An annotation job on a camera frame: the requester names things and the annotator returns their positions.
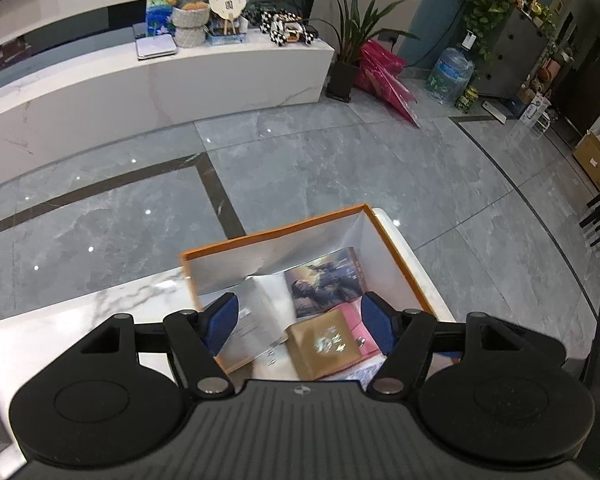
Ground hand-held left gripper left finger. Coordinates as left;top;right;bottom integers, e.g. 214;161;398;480
75;292;240;398

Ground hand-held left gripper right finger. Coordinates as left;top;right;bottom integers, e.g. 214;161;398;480
361;291;561;397

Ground pink card wallet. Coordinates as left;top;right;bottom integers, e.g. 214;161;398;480
340;302;381;358

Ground grey notebook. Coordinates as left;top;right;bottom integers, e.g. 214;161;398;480
200;275;298;373

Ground gold box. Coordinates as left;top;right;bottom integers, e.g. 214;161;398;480
285;308;365;381

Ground illustrated card box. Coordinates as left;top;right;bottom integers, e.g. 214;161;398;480
283;246;368;320

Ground orange cardboard box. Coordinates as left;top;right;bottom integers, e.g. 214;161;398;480
178;203;463;393

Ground cardboard carton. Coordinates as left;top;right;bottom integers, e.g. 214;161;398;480
572;132;600;191

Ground small green box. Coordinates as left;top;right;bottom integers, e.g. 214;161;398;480
455;85;479;113

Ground pink plastic bag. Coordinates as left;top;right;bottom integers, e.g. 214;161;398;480
355;40;421;126

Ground potted orchid plant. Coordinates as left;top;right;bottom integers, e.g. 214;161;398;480
312;0;426;103

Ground white marble tv stand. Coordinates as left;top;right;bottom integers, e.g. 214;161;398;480
0;0;336;161

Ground large water bottle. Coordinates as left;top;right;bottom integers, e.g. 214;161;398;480
426;45;475;106

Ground checkered toy car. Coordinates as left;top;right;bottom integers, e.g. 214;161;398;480
245;4;321;48

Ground steel cabinet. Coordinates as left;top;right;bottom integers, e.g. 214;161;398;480
475;7;548;98

